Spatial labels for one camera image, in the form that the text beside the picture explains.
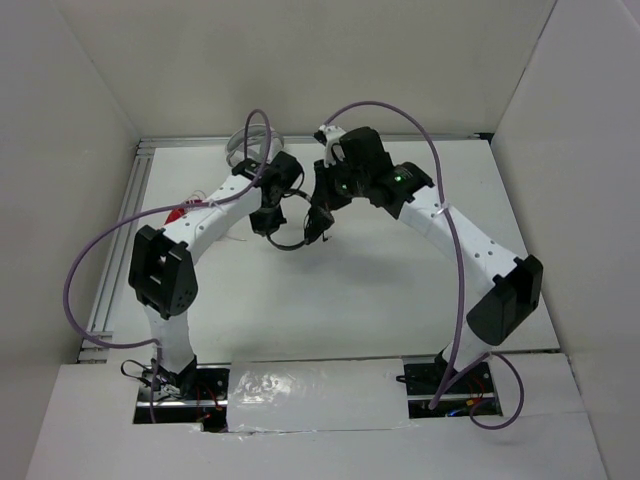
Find white taped cover plate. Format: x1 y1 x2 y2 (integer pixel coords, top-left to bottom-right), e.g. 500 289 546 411
226 359 410 433

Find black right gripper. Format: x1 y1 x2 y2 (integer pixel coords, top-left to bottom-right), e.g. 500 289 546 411
310 153 369 211

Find red headphones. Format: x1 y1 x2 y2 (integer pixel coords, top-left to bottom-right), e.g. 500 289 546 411
164 190 207 225

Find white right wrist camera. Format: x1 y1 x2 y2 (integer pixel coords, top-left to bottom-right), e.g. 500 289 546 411
314 125 346 168

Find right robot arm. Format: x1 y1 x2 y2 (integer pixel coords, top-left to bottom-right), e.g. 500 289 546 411
305 126 543 392

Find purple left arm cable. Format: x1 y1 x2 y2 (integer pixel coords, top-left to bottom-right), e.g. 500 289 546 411
63 108 281 424

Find white headphones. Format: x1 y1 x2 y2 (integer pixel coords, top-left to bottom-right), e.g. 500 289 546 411
225 124 285 168

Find black headphones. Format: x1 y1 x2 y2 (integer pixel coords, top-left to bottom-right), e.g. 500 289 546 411
266 190 335 252

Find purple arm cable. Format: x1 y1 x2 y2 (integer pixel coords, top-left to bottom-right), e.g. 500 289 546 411
63 108 281 424
319 101 525 430

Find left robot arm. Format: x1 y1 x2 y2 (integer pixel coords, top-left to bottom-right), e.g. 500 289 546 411
128 152 303 399

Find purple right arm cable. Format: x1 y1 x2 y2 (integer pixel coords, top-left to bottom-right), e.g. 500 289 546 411
319 101 525 430

